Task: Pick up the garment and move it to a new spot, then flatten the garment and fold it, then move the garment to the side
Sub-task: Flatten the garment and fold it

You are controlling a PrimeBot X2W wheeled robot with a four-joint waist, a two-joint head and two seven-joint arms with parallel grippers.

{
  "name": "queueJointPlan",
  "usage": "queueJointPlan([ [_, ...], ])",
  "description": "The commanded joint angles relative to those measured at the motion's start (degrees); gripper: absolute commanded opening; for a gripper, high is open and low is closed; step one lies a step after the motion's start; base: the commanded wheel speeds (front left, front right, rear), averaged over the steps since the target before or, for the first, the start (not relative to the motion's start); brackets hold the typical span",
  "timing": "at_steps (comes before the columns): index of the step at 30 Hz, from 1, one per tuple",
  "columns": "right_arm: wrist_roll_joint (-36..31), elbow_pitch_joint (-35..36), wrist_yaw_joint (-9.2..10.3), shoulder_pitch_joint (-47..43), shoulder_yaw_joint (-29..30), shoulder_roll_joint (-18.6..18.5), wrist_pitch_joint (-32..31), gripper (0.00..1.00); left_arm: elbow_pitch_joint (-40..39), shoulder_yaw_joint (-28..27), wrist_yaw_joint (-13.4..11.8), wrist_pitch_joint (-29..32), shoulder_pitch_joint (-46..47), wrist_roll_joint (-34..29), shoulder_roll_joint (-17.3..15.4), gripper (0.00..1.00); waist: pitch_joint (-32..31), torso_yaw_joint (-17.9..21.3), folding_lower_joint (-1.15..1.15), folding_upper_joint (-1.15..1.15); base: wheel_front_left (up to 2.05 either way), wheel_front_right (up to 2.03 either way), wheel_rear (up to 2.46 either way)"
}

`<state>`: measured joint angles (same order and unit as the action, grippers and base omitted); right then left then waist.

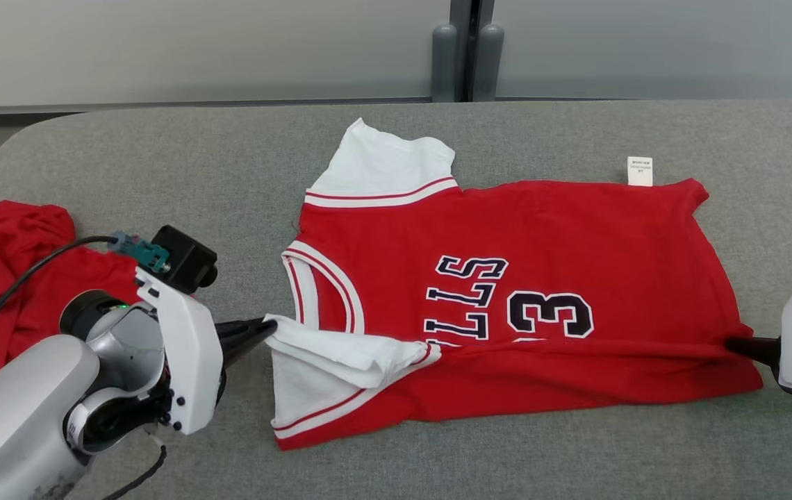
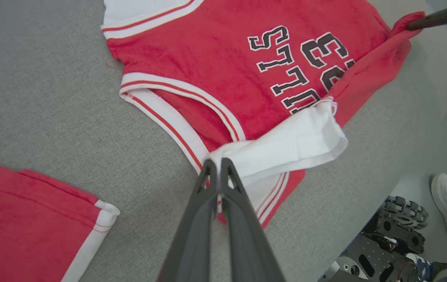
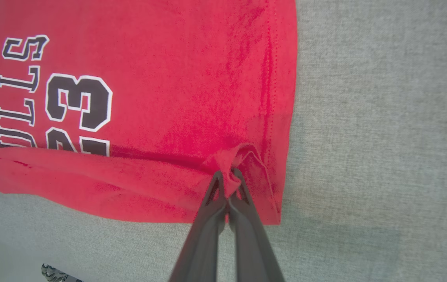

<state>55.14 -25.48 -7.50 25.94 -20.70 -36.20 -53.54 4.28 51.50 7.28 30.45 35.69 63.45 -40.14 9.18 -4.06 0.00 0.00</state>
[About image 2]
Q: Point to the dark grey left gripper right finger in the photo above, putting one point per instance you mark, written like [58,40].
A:
[247,243]

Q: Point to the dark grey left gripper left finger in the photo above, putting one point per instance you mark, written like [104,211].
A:
[196,235]

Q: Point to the red shorts with white trim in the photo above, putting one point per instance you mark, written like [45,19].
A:
[23,219]

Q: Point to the red jersey with black lettering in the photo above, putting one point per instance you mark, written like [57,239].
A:
[208,58]

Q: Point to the black wheeled robot base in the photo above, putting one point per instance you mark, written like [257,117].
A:
[384,243]

